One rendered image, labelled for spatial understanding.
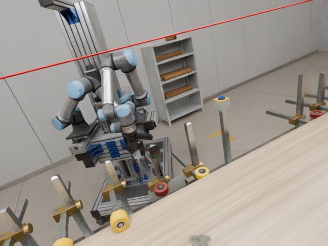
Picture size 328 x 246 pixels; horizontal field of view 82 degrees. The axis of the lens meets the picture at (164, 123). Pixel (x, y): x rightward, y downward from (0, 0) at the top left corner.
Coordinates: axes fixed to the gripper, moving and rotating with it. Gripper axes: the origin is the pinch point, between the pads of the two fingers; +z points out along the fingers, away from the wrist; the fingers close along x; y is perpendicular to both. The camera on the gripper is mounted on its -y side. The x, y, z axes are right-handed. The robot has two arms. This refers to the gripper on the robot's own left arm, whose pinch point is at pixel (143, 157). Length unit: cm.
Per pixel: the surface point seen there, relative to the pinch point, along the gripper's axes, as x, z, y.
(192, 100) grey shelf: -273, 82, -188
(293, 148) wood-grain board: 40, 10, -79
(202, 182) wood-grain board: 29.8, 10.4, -21.9
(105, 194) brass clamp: 10.5, 5.4, 27.0
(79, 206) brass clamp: 10.3, 4.9, 40.8
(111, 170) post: 9.8, -6.8, 19.3
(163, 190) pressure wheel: 22.7, 9.7, -1.6
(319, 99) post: 9, 12, -154
